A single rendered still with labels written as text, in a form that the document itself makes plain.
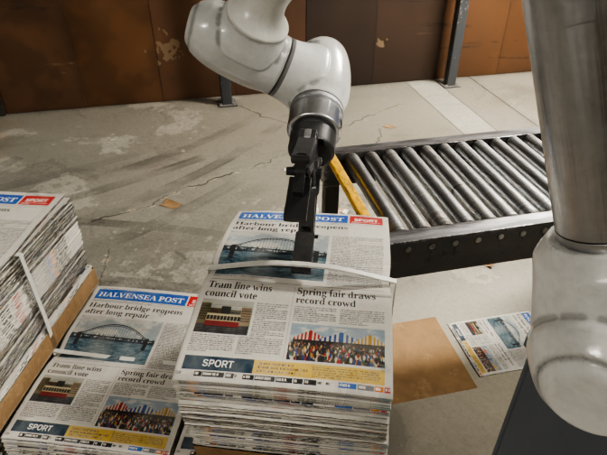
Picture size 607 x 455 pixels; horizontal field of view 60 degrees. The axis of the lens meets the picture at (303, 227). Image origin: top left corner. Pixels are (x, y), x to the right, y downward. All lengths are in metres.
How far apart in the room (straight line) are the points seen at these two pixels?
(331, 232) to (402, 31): 3.81
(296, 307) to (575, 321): 0.36
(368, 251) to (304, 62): 0.32
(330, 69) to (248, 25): 0.16
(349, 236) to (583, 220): 0.43
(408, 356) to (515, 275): 0.75
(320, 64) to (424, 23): 3.82
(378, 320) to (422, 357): 1.42
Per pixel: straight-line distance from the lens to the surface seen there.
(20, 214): 1.08
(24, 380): 1.06
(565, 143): 0.56
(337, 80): 0.90
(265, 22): 0.85
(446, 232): 1.42
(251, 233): 0.91
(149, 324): 1.12
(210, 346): 0.74
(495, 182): 1.70
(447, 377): 2.12
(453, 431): 1.99
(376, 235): 0.91
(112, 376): 1.05
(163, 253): 2.69
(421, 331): 2.26
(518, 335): 2.35
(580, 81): 0.54
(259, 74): 0.88
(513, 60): 5.23
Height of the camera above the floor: 1.60
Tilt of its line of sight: 35 degrees down
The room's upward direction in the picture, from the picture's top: straight up
